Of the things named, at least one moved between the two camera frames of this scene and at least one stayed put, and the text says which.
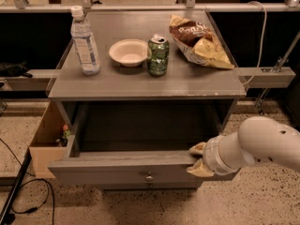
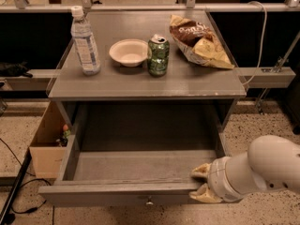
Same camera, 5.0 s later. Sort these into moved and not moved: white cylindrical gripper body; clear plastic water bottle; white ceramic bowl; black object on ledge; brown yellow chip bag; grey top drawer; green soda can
Moved: grey top drawer; white cylindrical gripper body
Not moved: brown yellow chip bag; white ceramic bowl; green soda can; black object on ledge; clear plastic water bottle
